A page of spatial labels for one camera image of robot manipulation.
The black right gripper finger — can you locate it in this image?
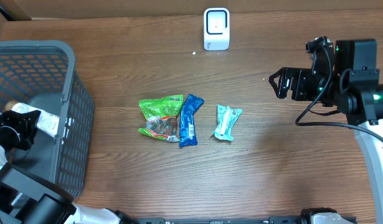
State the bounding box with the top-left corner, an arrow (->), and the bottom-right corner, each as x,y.
269,67 -> 301,82
268,74 -> 291,99

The teal white snack packet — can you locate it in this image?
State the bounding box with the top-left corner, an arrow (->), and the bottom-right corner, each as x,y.
212,105 -> 242,141

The white tube gold cap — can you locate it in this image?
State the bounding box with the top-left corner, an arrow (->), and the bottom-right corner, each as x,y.
4,100 -> 60,137

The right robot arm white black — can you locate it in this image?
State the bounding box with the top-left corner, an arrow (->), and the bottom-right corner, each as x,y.
268,36 -> 383,223

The grey plastic mesh basket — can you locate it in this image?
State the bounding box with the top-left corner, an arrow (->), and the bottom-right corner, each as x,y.
0,40 -> 95,197

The black rail at table edge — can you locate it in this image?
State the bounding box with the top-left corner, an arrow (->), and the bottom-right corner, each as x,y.
136,207 -> 357,224

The blue snack bar wrapper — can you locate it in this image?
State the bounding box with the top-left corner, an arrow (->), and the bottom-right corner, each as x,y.
179,94 -> 204,147

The green candy bag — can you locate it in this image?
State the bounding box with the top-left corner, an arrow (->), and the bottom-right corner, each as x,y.
138,95 -> 183,142

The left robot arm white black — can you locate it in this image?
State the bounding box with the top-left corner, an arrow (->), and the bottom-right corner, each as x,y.
0,110 -> 137,224

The white barcode scanner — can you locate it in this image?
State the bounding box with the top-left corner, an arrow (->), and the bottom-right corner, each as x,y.
203,7 -> 230,51

